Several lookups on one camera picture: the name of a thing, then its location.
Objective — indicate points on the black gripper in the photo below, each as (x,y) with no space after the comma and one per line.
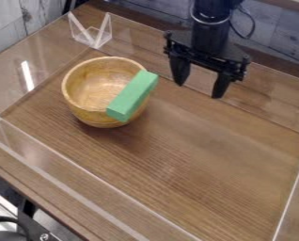
(230,63)

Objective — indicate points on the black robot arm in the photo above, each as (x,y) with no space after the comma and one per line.
(203,45)

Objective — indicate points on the green rectangular block stick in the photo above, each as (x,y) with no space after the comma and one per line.
(128,100)

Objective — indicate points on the wooden bowl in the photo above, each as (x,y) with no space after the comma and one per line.
(91,85)

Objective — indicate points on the clear acrylic tray wall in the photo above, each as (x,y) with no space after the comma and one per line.
(97,211)

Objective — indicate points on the black table leg bracket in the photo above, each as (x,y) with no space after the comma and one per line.
(37,232)

